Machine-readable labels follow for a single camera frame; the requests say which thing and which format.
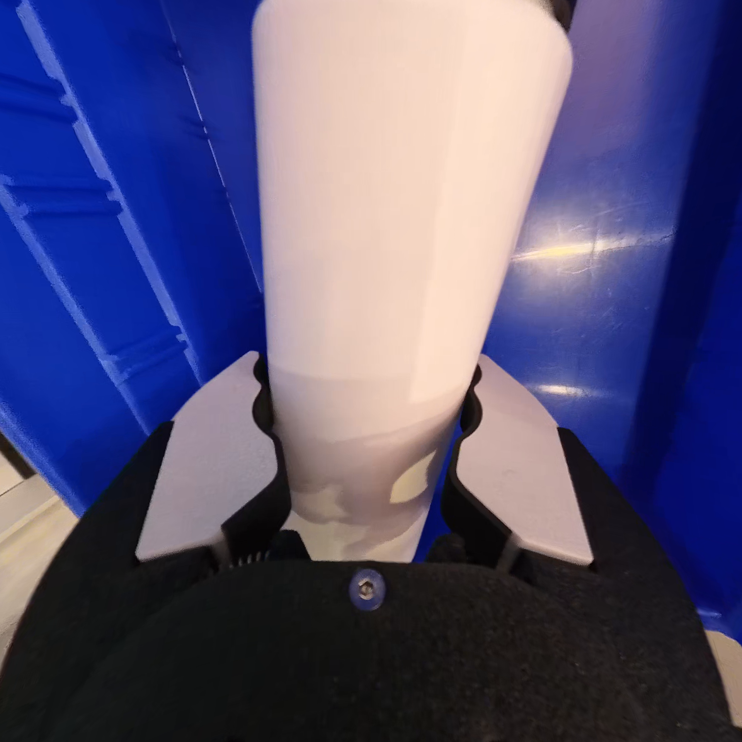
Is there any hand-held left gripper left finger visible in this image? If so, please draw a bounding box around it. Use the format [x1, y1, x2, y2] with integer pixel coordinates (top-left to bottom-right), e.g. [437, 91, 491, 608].
[135, 351, 292, 576]

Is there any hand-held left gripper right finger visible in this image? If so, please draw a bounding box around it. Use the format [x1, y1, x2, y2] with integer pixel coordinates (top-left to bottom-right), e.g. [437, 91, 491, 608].
[441, 354, 596, 574]

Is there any blue plastic bin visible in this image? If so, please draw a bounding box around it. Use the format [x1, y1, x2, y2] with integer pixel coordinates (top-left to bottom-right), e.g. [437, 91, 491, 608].
[0, 0, 742, 638]

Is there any white plastic bottle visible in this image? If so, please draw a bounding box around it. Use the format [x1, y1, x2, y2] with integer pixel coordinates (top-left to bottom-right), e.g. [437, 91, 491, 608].
[250, 0, 575, 563]

